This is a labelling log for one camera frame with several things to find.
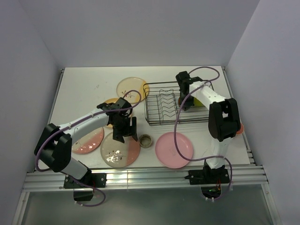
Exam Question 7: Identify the pink bear plate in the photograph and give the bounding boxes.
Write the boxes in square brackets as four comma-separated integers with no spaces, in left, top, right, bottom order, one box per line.
[155,132,194,169]

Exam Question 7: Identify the speckled ceramic cup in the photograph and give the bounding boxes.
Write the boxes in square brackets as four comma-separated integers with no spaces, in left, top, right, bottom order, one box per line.
[138,134,153,149]

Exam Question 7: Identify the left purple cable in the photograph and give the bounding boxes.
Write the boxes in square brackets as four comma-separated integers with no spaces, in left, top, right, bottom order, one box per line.
[34,90,142,208]

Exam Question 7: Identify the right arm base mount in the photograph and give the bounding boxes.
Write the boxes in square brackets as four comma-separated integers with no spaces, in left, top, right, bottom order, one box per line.
[184,161,233,202]

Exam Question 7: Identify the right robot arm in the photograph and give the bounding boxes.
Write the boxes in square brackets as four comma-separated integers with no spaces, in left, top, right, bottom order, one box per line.
[175,71,241,183]

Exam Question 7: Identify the black wire dish rack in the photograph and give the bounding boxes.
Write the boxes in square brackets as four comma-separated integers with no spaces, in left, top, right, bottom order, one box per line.
[144,81,209,125]

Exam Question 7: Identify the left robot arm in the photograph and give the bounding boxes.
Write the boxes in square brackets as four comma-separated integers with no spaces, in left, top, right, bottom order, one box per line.
[34,98,138,187]

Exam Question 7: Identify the beige pink branch plate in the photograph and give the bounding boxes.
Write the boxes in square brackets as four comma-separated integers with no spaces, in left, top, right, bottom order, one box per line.
[100,132,140,168]

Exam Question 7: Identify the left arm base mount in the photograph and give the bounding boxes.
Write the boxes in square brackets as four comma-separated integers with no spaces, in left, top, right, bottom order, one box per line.
[63,173,107,207]

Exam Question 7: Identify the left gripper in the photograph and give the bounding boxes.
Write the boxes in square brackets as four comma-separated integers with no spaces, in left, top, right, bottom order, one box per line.
[111,116,137,143]

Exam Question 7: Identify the large pink white plate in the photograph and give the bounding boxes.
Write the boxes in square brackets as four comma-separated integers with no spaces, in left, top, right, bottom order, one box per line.
[72,127,105,155]

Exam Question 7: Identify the pink plastic cup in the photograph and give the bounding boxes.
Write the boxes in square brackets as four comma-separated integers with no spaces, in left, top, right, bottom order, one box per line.
[236,123,244,135]

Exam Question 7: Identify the beige yellow branch plate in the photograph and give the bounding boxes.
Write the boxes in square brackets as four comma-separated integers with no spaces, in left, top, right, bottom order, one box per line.
[116,77,149,104]

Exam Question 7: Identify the orange bear plate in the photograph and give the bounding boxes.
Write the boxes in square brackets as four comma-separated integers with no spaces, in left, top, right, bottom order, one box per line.
[104,98,132,128]

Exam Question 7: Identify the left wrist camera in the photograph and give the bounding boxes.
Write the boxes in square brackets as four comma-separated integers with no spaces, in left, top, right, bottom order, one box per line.
[113,97,131,109]

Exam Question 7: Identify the lime green bowl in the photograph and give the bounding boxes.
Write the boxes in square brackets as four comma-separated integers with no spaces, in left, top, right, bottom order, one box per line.
[194,97,205,107]

